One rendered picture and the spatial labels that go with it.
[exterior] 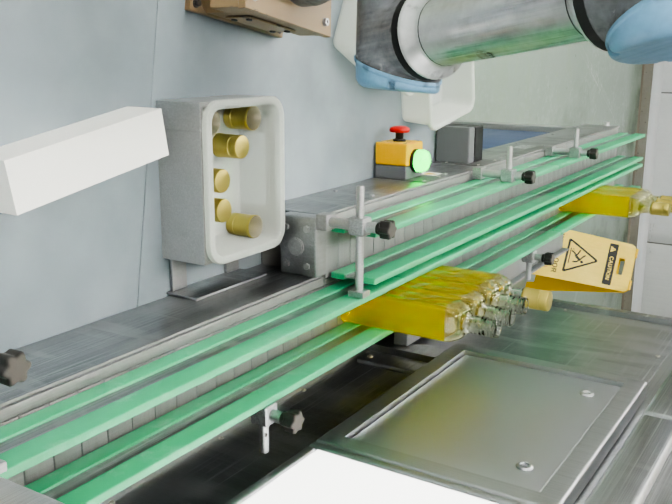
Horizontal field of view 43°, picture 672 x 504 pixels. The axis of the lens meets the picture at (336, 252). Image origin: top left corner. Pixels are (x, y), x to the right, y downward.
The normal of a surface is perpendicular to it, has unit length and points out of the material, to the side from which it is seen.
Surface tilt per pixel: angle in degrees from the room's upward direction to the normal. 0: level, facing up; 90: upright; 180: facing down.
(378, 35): 115
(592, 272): 75
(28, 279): 0
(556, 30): 103
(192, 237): 90
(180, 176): 90
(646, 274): 90
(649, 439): 90
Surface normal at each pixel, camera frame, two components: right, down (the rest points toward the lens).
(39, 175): 0.85, 0.13
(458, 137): -0.53, 0.20
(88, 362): 0.00, -0.97
